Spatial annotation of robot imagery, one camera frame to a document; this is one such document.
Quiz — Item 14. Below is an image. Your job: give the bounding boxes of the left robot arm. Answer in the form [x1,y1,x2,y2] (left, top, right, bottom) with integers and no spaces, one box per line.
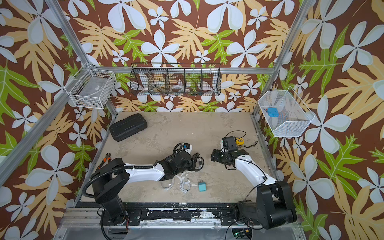
[82,151,204,225]

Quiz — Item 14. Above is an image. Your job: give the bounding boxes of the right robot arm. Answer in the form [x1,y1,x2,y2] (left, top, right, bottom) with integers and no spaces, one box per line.
[211,150,297,230]

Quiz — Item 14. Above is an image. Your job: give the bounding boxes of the yellow tape measure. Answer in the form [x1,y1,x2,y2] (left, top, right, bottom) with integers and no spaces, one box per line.
[236,138,245,148]

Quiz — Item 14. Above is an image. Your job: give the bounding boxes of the teal charger plug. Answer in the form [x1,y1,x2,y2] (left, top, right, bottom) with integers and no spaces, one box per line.
[198,182,207,192]

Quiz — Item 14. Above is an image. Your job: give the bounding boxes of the black hard plastic case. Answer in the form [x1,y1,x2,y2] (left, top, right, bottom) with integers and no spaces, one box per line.
[110,114,148,142]

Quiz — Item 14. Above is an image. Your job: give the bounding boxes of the blue object in basket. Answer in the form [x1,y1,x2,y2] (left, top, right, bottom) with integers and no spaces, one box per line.
[267,107,280,118]

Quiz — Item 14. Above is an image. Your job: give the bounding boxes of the white mesh basket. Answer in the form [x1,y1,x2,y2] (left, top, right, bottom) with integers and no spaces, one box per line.
[258,88,315,138]

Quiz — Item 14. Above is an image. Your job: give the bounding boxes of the orange black pliers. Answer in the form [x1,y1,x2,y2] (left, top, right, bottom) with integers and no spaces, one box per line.
[103,153,112,163]

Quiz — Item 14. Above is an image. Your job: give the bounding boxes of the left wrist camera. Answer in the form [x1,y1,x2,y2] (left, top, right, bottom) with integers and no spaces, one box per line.
[183,143,193,154]

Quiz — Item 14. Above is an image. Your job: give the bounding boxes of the white usb cable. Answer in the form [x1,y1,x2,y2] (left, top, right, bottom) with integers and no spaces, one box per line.
[179,179,192,194]

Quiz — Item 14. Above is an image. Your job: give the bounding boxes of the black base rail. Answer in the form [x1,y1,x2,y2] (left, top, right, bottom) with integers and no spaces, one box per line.
[100,203,260,227]

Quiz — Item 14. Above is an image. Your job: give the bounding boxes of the black wire basket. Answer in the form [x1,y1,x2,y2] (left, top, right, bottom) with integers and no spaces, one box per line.
[129,63,222,96]

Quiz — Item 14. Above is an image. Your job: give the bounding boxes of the white wire basket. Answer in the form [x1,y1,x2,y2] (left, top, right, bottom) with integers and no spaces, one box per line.
[66,64,117,109]

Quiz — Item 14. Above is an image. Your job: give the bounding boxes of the aluminium frame post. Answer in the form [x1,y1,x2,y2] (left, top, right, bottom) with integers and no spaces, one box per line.
[46,1,118,117]

